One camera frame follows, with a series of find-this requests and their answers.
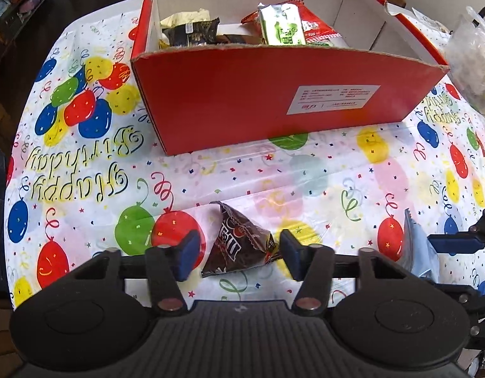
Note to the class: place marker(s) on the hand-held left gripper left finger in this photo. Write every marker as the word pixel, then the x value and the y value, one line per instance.
pixel 189 254

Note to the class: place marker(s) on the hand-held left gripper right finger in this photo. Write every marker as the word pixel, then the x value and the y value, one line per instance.
pixel 291 254

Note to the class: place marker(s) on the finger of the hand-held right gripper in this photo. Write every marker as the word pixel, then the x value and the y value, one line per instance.
pixel 451 288
pixel 454 243

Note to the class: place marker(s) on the light blue snack packet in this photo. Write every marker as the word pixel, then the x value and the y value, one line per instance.
pixel 421 252

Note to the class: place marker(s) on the dark brown snack packet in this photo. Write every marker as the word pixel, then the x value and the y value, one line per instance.
pixel 238 244

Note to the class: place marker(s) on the red cardboard box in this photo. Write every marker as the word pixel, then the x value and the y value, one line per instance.
pixel 234 98

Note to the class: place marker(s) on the small green snack packet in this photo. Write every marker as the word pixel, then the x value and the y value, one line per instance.
pixel 319 43

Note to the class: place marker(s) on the reddish brown foil snack packet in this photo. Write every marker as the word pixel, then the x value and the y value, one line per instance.
pixel 234 40

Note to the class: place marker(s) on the black snack packet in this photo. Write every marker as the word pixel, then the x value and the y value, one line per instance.
pixel 193 33

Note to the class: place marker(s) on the long green snack packet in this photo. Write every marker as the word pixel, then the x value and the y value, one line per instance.
pixel 281 27

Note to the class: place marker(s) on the clear packet with brown biscuit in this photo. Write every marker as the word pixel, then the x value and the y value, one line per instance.
pixel 234 29

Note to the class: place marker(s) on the large red snack packet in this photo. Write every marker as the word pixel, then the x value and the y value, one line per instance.
pixel 317 25

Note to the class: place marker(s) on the pale yellow snack packet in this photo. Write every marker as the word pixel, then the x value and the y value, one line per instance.
pixel 183 19

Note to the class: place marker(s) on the clear plastic bag white food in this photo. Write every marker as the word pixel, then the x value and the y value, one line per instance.
pixel 472 59

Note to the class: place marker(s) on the clear printed plastic sheet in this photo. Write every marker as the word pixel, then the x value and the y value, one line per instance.
pixel 431 21

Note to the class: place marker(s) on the dark wooden television cabinet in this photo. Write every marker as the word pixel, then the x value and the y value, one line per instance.
pixel 26 19

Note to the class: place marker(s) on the pink toy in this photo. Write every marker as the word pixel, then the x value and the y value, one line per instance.
pixel 30 4

